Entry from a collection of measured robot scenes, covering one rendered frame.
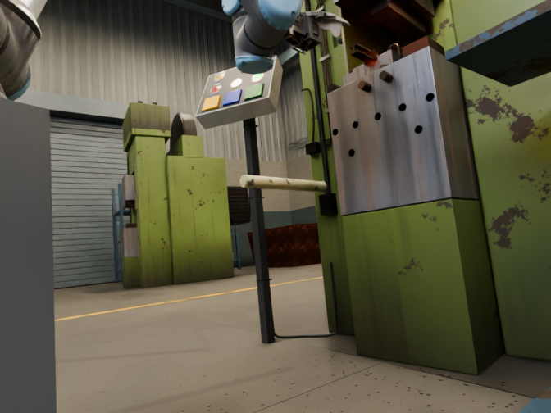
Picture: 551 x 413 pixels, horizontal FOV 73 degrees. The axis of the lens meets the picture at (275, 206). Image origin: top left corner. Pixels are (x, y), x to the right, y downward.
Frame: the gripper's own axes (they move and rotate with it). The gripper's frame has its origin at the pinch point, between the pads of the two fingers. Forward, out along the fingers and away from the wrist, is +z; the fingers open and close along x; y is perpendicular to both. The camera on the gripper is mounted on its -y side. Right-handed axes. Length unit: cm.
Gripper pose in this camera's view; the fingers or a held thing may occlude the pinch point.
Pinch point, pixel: (329, 34)
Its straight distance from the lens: 124.8
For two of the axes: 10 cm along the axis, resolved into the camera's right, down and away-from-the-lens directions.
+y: 0.9, 9.9, -1.2
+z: 7.3, 0.1, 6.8
